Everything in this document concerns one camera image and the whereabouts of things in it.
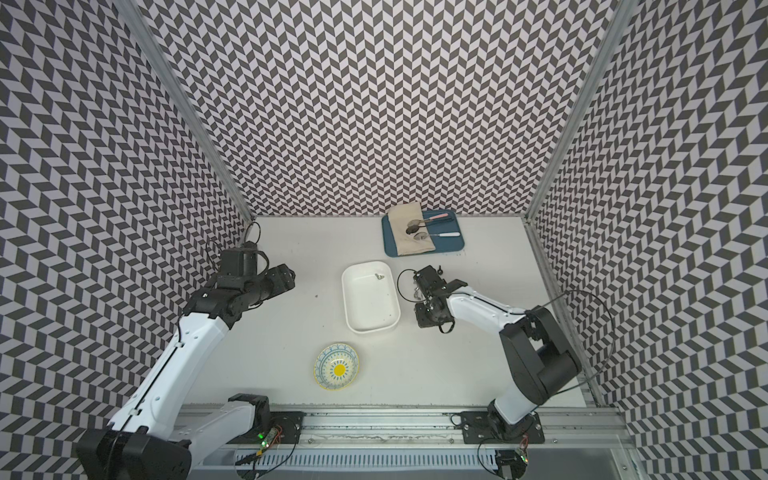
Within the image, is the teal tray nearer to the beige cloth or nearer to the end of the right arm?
the beige cloth

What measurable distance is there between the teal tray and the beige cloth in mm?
12

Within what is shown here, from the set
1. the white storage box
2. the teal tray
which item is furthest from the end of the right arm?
the teal tray

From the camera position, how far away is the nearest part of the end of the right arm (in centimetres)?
65

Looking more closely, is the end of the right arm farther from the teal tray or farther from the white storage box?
the teal tray

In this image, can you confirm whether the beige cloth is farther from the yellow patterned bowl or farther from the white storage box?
the yellow patterned bowl

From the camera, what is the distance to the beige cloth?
110cm

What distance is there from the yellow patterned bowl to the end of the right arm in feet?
0.72

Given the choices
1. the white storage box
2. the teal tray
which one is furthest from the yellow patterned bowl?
the teal tray

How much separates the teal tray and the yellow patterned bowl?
15.3 inches

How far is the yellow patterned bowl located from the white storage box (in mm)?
72

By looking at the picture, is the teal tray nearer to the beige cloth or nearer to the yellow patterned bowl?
the beige cloth

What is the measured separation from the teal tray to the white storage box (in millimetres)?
123

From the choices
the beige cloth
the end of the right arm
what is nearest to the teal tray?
the beige cloth

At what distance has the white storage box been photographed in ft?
3.04
